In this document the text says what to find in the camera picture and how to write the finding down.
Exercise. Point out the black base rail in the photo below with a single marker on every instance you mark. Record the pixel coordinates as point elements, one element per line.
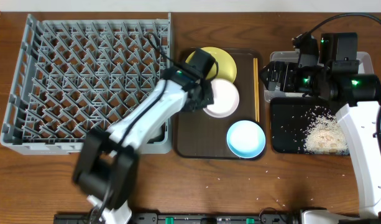
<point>193,218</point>

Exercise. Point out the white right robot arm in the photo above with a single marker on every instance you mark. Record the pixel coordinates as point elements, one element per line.
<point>328,68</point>

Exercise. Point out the black waste tray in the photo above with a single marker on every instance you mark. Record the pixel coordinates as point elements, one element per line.
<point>288,121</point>

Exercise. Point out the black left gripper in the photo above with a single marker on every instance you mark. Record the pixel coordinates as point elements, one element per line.
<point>204,97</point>

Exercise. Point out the pile of rice waste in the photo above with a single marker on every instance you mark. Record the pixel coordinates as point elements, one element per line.
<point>323,135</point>

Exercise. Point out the dark brown serving tray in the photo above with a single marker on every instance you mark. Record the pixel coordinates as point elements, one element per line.
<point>198,135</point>

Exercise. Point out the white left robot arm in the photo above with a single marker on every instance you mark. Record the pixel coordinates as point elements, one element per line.
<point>106,169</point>

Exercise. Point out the grey plastic dish rack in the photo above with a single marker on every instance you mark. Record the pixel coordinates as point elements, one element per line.
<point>75,75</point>

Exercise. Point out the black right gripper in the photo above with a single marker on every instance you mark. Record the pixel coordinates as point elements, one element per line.
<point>289,70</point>

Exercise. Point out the yellow round plate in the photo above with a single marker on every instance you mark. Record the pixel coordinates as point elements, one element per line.
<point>227,68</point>

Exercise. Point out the light blue bowl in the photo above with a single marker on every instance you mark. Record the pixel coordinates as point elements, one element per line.
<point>246,139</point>

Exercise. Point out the clear plastic bin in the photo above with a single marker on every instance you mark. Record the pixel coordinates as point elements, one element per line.
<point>365,67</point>

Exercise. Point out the wooden chopstick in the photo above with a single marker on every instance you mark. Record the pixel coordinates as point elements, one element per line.
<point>255,90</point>

